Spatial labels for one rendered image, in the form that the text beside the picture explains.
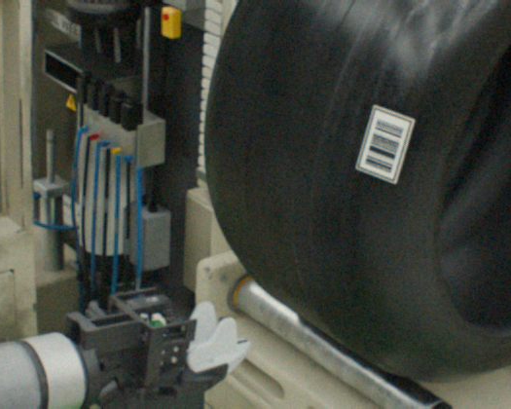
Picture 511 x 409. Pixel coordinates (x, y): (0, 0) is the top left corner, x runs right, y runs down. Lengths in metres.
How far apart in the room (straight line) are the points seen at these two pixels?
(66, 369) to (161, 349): 0.10
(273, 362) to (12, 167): 0.46
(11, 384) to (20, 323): 0.71
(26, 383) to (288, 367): 0.49
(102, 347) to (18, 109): 0.58
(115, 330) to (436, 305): 0.33
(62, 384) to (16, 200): 0.65
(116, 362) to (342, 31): 0.37
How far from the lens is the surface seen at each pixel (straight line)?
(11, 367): 1.06
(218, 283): 1.51
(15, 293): 1.73
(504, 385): 1.60
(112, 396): 1.14
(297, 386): 1.45
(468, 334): 1.29
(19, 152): 1.65
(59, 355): 1.08
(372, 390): 1.38
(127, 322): 1.11
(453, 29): 1.12
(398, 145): 1.10
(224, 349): 1.20
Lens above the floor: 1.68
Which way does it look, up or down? 26 degrees down
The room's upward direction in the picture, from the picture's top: 3 degrees clockwise
